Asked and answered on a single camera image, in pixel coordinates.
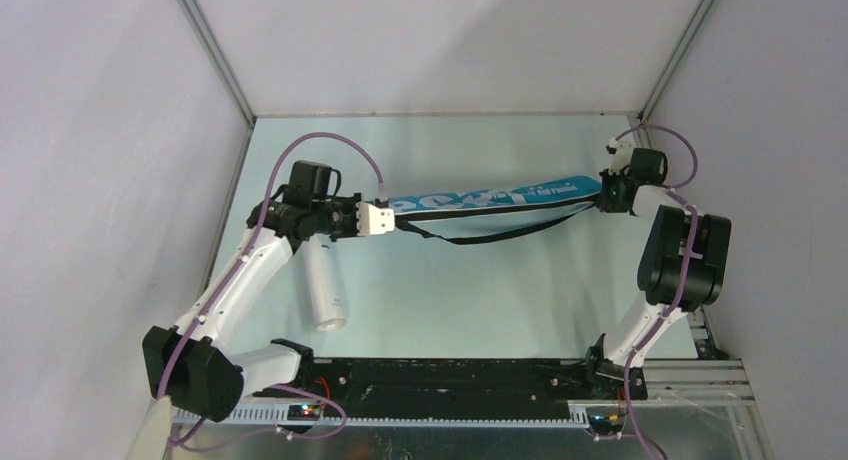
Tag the white shuttlecock tube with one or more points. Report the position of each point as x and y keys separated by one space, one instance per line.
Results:
x=327 y=304

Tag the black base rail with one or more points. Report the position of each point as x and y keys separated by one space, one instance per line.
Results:
x=466 y=389

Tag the blue racket cover bag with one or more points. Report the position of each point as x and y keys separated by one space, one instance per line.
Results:
x=496 y=214

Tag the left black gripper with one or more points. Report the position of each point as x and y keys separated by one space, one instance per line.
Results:
x=350 y=203

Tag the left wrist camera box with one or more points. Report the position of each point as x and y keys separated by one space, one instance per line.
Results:
x=373 y=220

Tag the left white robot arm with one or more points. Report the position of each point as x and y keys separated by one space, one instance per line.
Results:
x=192 y=363

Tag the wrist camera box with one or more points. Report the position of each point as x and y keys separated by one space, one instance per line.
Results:
x=373 y=220
x=621 y=152

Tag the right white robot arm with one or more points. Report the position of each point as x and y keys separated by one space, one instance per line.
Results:
x=681 y=269

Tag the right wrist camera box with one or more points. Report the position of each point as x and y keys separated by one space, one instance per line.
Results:
x=621 y=152

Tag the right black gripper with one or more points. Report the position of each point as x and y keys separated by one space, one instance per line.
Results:
x=608 y=205

